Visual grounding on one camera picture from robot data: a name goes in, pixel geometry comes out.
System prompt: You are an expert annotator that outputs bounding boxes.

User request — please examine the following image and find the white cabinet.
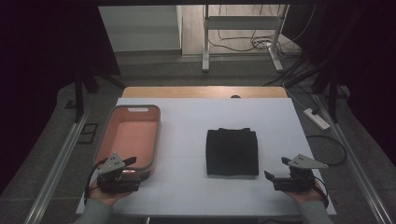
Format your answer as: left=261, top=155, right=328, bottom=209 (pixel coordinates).
left=98, top=5, right=183, bottom=53

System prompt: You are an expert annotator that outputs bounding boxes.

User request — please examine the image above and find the tangle of floor cables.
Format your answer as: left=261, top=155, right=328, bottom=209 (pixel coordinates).
left=207, top=4, right=318, bottom=60

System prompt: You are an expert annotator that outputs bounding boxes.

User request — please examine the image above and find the aluminium floor rail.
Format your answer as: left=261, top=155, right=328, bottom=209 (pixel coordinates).
left=23, top=109, right=92, bottom=224
left=313, top=92, right=396, bottom=224

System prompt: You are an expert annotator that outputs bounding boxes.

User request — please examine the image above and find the pink plastic basket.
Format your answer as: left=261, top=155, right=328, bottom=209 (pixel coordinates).
left=93, top=104, right=163, bottom=182

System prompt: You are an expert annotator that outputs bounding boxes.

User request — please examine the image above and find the black curtain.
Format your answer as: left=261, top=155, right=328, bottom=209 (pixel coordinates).
left=280, top=0, right=396, bottom=166
left=0, top=0, right=121, bottom=194

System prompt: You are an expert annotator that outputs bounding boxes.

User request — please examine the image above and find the white power strip cable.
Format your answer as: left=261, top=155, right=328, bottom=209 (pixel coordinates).
left=282, top=81, right=308, bottom=110

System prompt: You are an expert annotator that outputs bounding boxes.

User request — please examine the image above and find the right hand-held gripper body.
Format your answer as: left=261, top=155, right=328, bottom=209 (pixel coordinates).
left=273, top=153, right=330, bottom=193

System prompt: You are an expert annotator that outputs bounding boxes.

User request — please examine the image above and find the black looped floor cable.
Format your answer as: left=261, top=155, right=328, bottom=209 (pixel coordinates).
left=305, top=133, right=347, bottom=167

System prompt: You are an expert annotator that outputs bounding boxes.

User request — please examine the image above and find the black garment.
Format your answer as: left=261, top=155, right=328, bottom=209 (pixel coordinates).
left=205, top=127, right=261, bottom=177

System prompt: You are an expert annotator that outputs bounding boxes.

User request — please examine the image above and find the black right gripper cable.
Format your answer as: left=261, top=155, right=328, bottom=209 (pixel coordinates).
left=313, top=177, right=331, bottom=210

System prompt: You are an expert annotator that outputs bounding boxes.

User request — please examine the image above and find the white power strip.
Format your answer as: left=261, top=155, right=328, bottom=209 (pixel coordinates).
left=303, top=107, right=332, bottom=131

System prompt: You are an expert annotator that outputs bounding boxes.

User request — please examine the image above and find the black floor socket plate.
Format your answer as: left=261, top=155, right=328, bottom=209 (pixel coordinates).
left=77, top=122, right=100, bottom=145

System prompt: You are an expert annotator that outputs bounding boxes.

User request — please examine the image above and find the white metal stand frame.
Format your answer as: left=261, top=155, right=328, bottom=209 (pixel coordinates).
left=201, top=4, right=290, bottom=74

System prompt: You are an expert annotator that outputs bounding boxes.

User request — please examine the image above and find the person's left hand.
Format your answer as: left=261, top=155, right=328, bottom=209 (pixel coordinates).
left=88, top=180, right=134, bottom=207

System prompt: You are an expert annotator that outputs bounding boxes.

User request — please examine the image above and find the white table cover sheet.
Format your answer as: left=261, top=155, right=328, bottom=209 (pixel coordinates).
left=76, top=97, right=338, bottom=217

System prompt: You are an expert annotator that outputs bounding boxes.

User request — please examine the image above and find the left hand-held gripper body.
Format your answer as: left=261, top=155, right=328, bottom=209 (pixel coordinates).
left=96, top=152, right=142, bottom=194

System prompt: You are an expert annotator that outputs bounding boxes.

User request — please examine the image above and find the person's right hand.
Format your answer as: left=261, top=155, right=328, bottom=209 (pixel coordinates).
left=282, top=178, right=325, bottom=205

